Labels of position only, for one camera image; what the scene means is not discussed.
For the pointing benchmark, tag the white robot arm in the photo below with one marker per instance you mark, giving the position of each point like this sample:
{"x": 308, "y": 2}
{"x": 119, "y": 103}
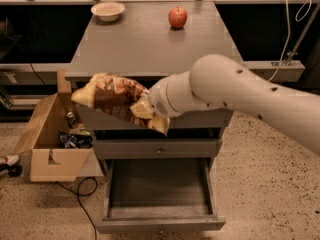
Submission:
{"x": 216, "y": 81}

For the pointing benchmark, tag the grey drawer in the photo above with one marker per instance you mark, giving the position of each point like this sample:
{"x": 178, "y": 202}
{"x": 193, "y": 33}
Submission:
{"x": 159, "y": 195}
{"x": 157, "y": 148}
{"x": 96, "y": 120}

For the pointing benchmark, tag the metal can in box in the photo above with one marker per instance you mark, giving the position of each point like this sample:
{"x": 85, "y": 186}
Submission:
{"x": 72, "y": 120}

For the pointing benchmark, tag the grey top drawer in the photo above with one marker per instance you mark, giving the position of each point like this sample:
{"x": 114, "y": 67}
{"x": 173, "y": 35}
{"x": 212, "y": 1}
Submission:
{"x": 96, "y": 120}

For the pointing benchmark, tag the grey drawer cabinet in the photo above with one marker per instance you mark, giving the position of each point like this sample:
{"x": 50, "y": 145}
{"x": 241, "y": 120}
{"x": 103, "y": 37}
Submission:
{"x": 142, "y": 45}

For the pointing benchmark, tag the grey middle drawer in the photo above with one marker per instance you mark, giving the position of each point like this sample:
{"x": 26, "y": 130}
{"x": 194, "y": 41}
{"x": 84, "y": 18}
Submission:
{"x": 157, "y": 148}

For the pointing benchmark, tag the red apple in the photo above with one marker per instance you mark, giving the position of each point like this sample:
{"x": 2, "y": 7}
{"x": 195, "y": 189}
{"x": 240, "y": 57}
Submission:
{"x": 177, "y": 17}

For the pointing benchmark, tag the cardboard box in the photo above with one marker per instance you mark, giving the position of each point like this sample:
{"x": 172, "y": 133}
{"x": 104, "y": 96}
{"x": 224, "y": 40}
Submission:
{"x": 49, "y": 160}

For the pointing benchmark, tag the grey bottom drawer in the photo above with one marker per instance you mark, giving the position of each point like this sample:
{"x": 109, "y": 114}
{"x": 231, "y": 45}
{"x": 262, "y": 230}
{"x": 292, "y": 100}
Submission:
{"x": 159, "y": 195}

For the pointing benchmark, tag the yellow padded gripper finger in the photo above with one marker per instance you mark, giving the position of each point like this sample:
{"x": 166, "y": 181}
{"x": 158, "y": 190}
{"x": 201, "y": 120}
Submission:
{"x": 142, "y": 109}

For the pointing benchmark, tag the white bowl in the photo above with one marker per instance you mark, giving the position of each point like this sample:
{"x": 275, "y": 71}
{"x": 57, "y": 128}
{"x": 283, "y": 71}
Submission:
{"x": 108, "y": 11}

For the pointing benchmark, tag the grey wall ledge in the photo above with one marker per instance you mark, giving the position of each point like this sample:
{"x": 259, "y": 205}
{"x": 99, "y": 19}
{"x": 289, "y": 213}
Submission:
{"x": 271, "y": 70}

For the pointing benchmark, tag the white clothed person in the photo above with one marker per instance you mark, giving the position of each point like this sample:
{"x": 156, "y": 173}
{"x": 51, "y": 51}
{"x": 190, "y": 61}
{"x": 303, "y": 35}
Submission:
{"x": 10, "y": 165}

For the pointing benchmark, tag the brown chip bag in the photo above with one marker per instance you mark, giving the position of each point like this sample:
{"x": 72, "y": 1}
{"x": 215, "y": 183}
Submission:
{"x": 114, "y": 95}

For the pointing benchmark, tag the blue snack bag in box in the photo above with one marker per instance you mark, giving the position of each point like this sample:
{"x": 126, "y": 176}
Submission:
{"x": 74, "y": 141}

